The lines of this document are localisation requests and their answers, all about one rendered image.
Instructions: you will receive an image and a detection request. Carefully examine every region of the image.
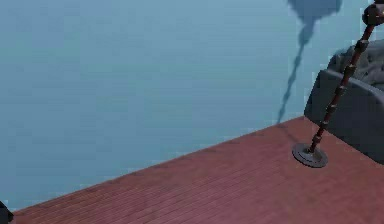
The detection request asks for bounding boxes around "dark red floor lamp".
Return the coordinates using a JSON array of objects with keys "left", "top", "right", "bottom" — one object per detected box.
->
[{"left": 291, "top": 0, "right": 384, "bottom": 169}]

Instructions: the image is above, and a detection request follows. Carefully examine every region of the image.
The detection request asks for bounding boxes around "grey sofa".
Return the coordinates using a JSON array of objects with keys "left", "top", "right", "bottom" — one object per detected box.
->
[{"left": 303, "top": 39, "right": 384, "bottom": 165}]

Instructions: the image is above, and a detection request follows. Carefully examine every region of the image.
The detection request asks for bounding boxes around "black object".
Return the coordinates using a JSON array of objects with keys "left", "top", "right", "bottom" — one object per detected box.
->
[{"left": 0, "top": 200, "right": 15, "bottom": 224}]

